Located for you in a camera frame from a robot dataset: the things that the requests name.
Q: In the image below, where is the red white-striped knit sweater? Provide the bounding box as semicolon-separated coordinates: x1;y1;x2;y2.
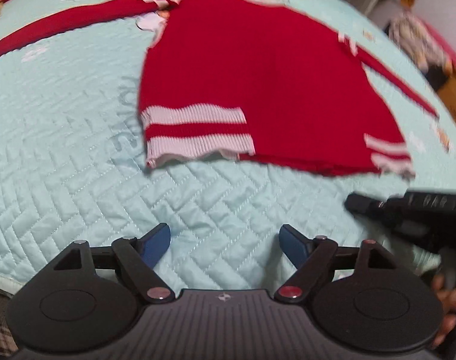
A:
0;0;440;179

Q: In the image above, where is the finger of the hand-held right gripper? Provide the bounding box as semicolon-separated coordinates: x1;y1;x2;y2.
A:
344;193;388;219

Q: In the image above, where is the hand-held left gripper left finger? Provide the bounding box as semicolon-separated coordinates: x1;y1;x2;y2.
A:
54;223;175;304

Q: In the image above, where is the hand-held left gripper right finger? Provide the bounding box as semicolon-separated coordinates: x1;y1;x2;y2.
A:
274;224;398;304

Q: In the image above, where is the mint quilted bee-print bedspread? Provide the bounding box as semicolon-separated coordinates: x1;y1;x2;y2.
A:
0;0;456;297

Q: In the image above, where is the pink pillow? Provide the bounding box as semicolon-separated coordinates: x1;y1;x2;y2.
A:
419;19;456;83

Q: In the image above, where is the folded floral quilt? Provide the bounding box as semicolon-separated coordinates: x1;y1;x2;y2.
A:
385;9;454;72

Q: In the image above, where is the person's right hand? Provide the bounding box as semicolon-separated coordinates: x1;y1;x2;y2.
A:
432;274;456;350

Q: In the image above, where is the black chair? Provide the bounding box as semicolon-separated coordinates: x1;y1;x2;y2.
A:
425;65;450;91

